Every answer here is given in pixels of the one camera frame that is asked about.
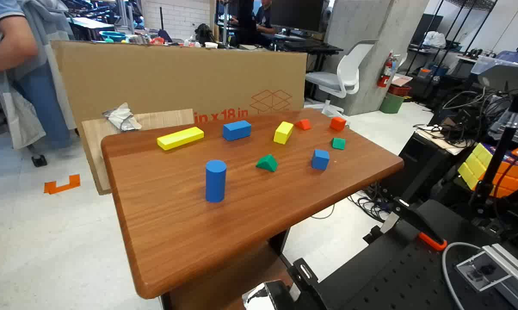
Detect long yellow block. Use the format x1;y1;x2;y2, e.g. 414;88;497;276
155;126;206;154

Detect bare person forearm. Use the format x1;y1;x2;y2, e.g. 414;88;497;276
0;16;41;76

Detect green wedge block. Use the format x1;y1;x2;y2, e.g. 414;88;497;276
254;154;280;174

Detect short yellow block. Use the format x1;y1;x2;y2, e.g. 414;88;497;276
272;121;296;147

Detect blue rectangular block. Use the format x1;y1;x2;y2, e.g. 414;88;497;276
220;119;253;143

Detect blue cylinder block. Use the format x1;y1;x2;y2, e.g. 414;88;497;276
203;159;229;205

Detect blue cube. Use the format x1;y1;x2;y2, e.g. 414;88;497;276
309;149;332;173

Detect orange cube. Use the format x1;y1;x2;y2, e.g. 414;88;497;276
328;116;347;133

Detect white office chair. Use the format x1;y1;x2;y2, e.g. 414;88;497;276
304;40;377;118

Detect large cardboard box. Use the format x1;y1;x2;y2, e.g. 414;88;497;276
51;40;309;131

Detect seated person dark clothes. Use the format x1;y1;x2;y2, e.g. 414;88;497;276
234;0;277;49

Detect crumpled white cloth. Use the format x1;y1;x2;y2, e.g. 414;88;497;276
101;102;144;135

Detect green bin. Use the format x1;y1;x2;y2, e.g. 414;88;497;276
378;93;404;116

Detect black monitor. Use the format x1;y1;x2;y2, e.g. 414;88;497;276
268;0;328;33

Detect red fire extinguisher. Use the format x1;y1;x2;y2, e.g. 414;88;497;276
377;52;399;90

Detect light wooden board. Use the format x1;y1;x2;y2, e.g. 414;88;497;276
77;107;196;197

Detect black equipment cart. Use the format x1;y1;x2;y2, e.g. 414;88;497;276
397;128;471;204

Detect black perforated breadboard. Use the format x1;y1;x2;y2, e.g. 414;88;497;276
303;200;518;310

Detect yellow panel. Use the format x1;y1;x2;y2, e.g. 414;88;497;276
456;143;494;192

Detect person in blue shirt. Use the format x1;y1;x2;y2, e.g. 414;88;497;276
0;0;79;152

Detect black stand pole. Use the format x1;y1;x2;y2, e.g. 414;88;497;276
470;93;518;209

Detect orange case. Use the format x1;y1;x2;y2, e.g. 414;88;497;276
488;143;518;200

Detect black floor cables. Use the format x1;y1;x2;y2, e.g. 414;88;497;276
349;192;399;224

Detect grey white cable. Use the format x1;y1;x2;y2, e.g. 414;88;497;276
439;240;483;310

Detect aluminium rail with plate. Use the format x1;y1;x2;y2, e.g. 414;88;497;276
454;243;518;310

